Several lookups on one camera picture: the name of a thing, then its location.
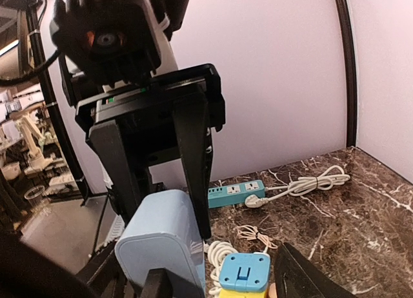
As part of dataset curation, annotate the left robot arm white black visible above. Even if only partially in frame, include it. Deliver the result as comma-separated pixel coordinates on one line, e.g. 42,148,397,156
50,0,226,239

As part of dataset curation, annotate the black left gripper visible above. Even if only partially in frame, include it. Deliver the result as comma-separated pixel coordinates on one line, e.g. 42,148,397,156
59,58,226,239

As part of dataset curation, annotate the light blue charger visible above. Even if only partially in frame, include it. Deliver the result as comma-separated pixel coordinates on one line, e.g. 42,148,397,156
115,190,205,297

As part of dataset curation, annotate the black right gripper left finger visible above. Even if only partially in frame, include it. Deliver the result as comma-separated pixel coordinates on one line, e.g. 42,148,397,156
76,243,207,298

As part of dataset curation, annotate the yellow cube socket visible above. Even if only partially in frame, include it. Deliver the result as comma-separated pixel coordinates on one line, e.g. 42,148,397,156
218,289,268,298

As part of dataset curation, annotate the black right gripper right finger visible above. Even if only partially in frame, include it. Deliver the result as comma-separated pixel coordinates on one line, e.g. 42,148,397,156
273,243,355,298

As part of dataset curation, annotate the left black frame post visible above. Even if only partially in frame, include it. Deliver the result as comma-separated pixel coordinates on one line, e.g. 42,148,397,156
335,0,358,146

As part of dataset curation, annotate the white power cord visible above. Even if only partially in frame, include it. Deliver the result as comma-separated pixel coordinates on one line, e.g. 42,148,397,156
203,240,239,296

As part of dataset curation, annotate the pink white usb cable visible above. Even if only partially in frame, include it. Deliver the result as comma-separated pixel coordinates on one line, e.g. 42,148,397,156
236,225,279,255

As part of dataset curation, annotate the teal power strip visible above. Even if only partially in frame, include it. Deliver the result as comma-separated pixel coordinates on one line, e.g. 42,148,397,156
208,180,265,208

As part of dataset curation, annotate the pink charger plug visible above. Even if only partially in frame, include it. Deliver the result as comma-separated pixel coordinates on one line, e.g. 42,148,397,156
267,283,277,298

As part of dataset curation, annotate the white teal strip cord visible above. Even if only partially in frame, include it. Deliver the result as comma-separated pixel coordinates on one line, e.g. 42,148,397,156
244,164,352,210

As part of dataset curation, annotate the blue adapter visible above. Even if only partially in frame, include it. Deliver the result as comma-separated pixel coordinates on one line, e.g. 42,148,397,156
219,253,270,293

